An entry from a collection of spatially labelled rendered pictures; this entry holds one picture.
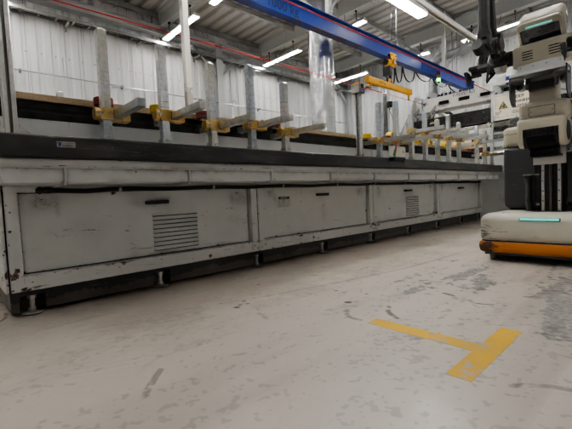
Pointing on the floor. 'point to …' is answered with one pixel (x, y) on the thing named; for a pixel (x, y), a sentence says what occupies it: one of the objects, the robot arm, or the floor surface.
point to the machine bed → (193, 215)
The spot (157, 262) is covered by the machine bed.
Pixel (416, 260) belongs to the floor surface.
